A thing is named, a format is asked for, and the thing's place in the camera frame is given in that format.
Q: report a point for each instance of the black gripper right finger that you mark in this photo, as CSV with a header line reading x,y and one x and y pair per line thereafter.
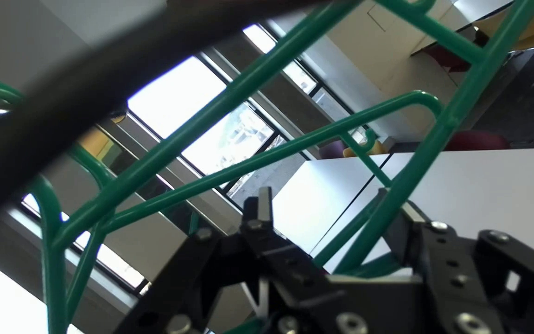
x,y
465,279

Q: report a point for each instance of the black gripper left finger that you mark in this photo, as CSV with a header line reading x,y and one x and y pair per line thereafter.
x,y
261,214

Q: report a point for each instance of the white long table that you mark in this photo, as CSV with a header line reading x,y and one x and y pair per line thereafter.
x,y
316,197

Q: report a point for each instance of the purple chair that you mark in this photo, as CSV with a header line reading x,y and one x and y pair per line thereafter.
x,y
333,149

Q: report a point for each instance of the tall window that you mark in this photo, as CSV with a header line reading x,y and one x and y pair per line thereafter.
x,y
181,104

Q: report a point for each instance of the maroon chair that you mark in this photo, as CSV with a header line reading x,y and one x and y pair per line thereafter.
x,y
478,140

